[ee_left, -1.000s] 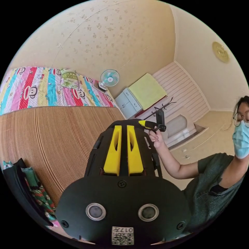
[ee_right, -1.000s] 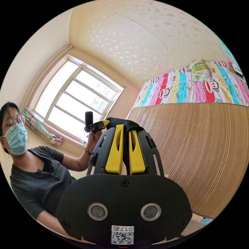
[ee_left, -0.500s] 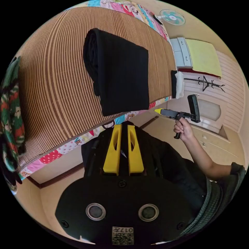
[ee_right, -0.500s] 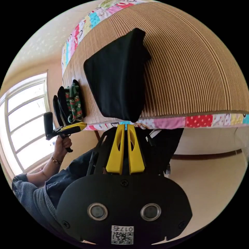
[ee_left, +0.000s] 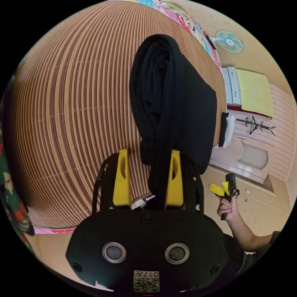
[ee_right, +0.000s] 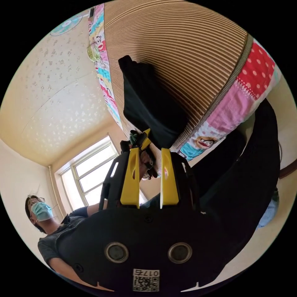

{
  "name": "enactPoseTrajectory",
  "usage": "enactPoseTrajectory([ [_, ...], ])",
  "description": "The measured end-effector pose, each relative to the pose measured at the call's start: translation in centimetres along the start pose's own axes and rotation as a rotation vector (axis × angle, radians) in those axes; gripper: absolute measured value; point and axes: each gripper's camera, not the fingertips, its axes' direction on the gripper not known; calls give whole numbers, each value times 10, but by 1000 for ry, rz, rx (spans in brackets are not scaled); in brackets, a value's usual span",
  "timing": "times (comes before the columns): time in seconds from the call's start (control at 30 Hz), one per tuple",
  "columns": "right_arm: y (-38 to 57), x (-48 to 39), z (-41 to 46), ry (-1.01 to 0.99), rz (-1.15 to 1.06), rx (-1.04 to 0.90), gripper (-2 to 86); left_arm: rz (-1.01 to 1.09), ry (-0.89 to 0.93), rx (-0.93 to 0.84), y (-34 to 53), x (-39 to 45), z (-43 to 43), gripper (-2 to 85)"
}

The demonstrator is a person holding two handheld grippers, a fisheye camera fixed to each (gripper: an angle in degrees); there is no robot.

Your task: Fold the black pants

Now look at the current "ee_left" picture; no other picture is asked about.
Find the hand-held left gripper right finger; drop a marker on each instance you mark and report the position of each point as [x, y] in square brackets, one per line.
[175, 185]

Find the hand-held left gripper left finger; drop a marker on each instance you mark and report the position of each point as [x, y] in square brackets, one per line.
[121, 183]

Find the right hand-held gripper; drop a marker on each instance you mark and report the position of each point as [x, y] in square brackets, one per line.
[232, 183]

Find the black pants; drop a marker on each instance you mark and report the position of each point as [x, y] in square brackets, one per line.
[181, 104]

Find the person's right forearm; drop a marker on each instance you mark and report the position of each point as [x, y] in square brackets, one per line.
[248, 234]

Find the person's right hand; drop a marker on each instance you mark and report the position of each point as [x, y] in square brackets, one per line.
[228, 208]

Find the pink door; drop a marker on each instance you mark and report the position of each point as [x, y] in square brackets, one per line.
[250, 157]

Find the pile of clothes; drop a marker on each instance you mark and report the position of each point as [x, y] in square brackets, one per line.
[226, 130]

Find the black coat rack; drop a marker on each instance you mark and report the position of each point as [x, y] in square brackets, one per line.
[253, 124]

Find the person's body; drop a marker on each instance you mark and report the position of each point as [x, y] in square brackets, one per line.
[259, 253]

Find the bed with woven striped mat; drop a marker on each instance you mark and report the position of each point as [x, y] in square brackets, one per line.
[69, 104]

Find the grey drawer cabinet with yellow cloth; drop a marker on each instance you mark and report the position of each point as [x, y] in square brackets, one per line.
[253, 92]

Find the green red patterned cloth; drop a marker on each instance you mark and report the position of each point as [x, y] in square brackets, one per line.
[12, 197]

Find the white and teal fan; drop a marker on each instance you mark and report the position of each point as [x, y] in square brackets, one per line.
[228, 41]

